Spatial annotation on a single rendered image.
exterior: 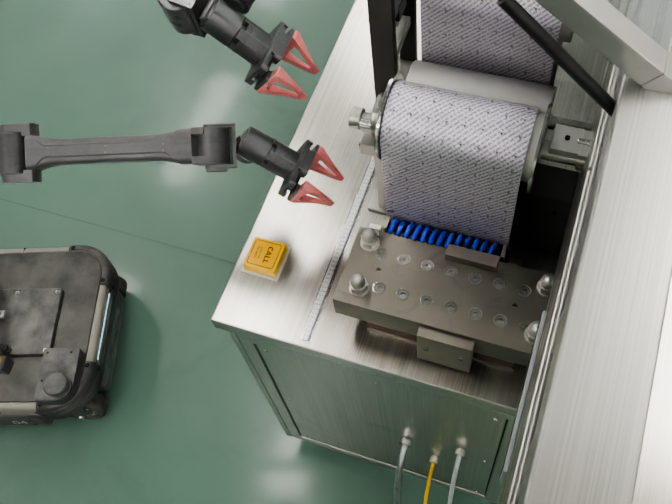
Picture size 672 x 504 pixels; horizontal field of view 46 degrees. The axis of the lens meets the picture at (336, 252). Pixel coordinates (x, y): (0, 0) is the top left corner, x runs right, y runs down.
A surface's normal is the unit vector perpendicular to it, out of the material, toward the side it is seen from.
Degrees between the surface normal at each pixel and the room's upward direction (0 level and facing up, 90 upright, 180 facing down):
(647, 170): 0
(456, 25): 92
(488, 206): 90
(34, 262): 0
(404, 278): 0
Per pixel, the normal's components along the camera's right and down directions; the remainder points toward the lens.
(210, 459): -0.10, -0.48
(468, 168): -0.33, 0.84
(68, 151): -0.07, 0.07
